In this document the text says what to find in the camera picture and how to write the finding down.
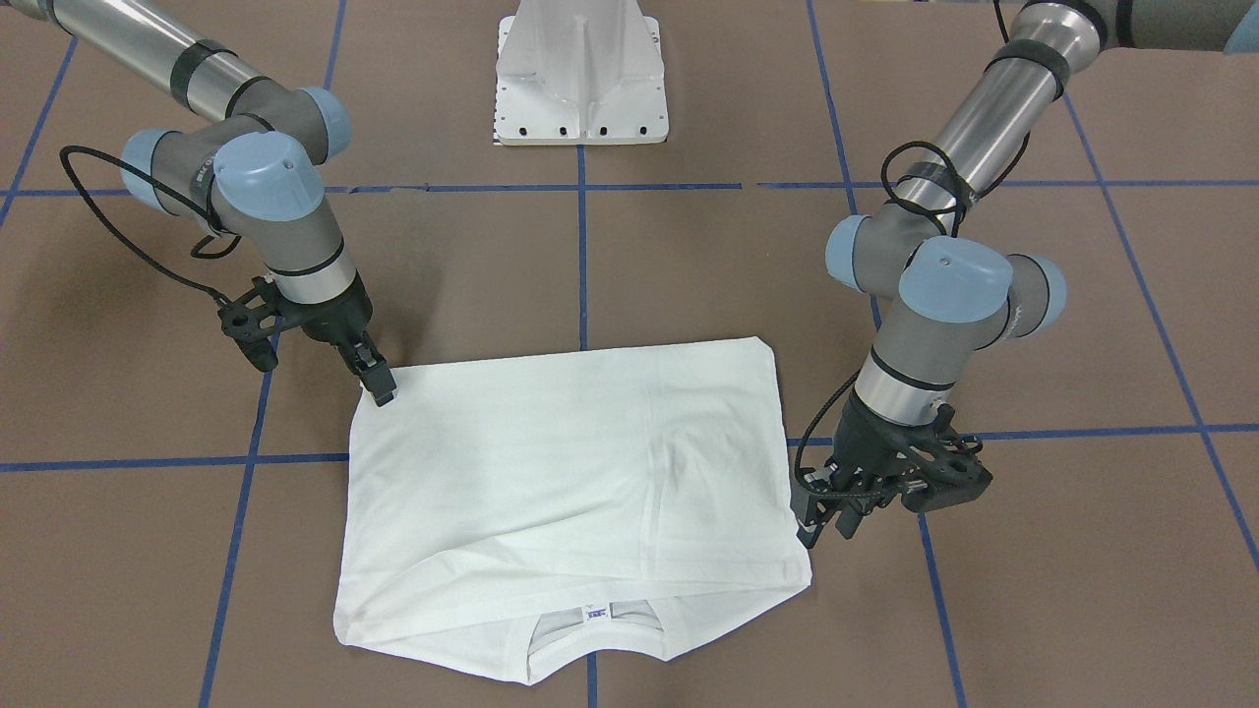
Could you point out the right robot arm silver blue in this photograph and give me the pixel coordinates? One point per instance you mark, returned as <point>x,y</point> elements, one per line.
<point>252,172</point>

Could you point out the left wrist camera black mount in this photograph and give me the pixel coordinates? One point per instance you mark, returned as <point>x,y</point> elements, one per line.
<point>938,466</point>

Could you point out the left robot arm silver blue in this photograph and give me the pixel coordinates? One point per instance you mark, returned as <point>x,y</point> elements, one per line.
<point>949,296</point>

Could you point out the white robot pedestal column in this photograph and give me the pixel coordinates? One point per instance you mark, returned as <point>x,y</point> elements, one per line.
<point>580,53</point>

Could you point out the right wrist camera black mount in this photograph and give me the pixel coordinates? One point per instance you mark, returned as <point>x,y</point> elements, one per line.
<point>249,322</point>

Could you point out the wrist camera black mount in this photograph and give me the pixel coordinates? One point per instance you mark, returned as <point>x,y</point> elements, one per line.
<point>249,322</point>
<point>938,466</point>

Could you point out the white pedestal base plate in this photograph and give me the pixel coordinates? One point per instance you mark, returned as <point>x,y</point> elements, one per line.
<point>523,118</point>

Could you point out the white long-sleeve printed shirt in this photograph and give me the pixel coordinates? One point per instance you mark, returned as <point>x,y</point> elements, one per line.
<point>507,517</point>

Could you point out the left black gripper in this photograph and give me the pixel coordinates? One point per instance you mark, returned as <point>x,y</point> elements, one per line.
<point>871,439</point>

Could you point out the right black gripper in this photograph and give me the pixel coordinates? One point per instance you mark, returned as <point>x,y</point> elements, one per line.
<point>336,321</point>

